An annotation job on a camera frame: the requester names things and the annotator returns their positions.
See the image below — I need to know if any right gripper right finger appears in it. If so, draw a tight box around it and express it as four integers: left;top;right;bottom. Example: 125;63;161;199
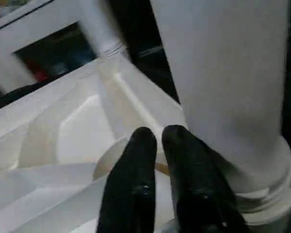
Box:
161;125;252;233

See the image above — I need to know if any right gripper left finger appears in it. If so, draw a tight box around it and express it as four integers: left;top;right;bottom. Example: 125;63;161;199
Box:
97;127;158;233

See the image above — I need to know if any white plastic table top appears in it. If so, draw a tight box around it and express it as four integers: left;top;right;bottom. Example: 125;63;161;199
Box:
0;57;291;233

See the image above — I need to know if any white plastic table leg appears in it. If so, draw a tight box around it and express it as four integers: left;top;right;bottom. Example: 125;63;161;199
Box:
149;0;291;214
83;0;126;58

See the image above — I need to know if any red packet in cabinet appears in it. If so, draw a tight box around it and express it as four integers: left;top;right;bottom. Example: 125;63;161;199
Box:
31;67;50;82

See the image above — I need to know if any white cabinet with glass doors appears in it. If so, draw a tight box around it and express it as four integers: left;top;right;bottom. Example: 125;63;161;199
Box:
0;0;100;94

